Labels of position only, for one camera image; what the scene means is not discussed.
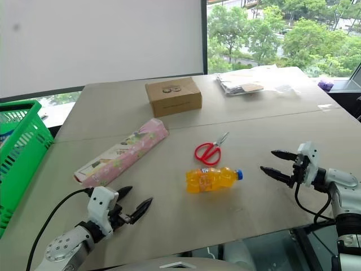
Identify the brown cardboard box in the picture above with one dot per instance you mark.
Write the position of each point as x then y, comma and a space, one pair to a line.
175, 98

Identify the orange soda bottle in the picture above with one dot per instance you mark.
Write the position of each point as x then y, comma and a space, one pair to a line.
208, 180

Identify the clear plastic bag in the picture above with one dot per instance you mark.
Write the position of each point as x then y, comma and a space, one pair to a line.
285, 88

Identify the white roller blind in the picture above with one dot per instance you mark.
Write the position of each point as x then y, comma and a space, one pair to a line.
98, 42

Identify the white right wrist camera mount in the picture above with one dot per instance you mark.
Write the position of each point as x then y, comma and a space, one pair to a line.
311, 161

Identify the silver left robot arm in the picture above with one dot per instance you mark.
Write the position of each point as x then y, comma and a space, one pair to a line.
65, 248

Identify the black window ledge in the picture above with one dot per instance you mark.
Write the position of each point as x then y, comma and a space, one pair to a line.
347, 96

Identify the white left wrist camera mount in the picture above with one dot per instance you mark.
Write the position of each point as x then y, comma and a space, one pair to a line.
98, 203

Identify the blue white package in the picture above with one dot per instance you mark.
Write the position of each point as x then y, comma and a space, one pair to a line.
7, 134

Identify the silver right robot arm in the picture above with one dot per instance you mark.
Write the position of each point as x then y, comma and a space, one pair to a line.
342, 180

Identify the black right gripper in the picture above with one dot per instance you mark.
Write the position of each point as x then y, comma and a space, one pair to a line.
299, 170

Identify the long pink printed box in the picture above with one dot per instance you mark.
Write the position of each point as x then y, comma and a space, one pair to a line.
127, 152

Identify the purple object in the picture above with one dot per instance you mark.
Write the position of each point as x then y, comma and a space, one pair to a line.
325, 84

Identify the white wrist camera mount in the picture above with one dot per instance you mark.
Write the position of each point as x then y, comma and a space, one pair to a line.
98, 203
311, 161

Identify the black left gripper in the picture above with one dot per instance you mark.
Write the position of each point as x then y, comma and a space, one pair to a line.
117, 216

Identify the dark window frame post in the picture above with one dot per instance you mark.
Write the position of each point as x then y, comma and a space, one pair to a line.
204, 36

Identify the green plastic basket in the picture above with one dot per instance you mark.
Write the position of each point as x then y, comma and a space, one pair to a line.
28, 135

